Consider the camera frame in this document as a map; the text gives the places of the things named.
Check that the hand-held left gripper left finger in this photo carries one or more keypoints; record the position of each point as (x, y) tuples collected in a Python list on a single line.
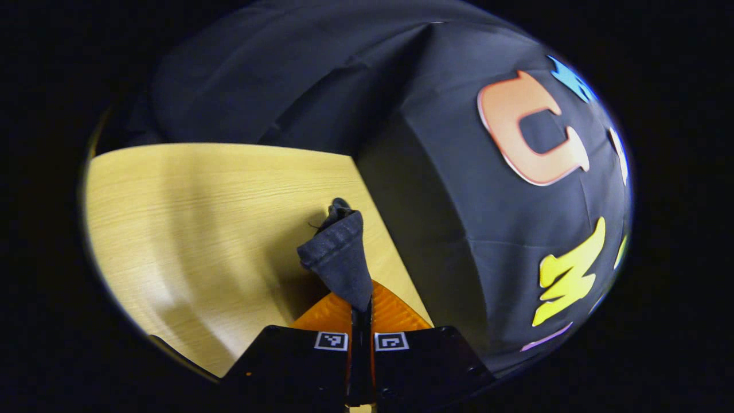
[(292, 367)]

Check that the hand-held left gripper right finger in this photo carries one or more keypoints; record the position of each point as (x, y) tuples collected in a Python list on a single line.
[(430, 361)]

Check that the dark grey jeans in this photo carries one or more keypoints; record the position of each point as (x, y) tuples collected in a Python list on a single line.
[(341, 252)]

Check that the black backdrop cloth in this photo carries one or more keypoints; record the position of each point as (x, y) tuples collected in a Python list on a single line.
[(430, 143)]

